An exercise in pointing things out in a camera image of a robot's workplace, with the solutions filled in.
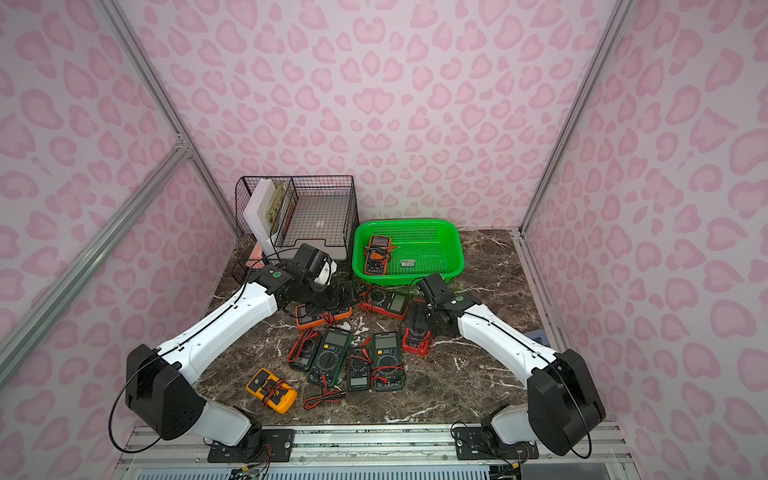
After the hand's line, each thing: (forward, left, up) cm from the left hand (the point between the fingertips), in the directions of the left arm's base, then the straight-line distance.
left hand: (349, 298), depth 80 cm
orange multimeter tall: (+26, -6, -13) cm, 29 cm away
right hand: (-2, -19, -9) cm, 21 cm away
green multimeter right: (-12, -10, -14) cm, 21 cm away
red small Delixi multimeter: (-5, -18, -12) cm, 23 cm away
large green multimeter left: (-10, +7, -16) cm, 20 cm away
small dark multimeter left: (-8, +14, -14) cm, 22 cm away
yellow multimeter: (-18, +22, -15) cm, 32 cm away
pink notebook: (+24, +36, -11) cm, 45 cm away
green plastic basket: (+32, -15, -18) cm, 39 cm away
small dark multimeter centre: (-13, -2, -14) cm, 19 cm away
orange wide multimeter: (+3, +15, -15) cm, 21 cm away
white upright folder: (+35, +31, +8) cm, 47 cm away
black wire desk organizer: (+43, +25, +4) cm, 50 cm away
